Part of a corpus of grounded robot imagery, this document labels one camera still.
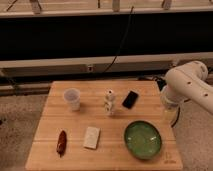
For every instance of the green ceramic bowl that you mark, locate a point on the green ceramic bowl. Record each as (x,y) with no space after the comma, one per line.
(143,140)

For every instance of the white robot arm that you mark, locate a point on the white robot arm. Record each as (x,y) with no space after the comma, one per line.
(183,82)

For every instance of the black smartphone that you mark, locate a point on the black smartphone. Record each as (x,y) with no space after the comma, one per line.
(130,100)

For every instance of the white rectangular sponge block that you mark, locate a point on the white rectangular sponge block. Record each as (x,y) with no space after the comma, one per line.
(91,137)

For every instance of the wooden cutting board table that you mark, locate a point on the wooden cutting board table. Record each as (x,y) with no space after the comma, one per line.
(111,153)

